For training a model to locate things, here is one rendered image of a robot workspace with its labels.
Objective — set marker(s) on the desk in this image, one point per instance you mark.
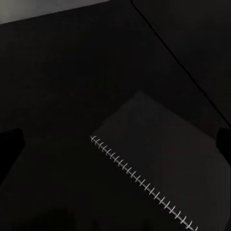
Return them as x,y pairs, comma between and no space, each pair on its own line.
62,75

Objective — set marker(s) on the notebook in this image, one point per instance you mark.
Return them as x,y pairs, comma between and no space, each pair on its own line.
176,162

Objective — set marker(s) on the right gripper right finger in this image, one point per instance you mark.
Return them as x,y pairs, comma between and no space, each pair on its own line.
223,142

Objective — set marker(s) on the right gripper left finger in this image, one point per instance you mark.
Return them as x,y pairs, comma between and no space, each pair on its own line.
11,144

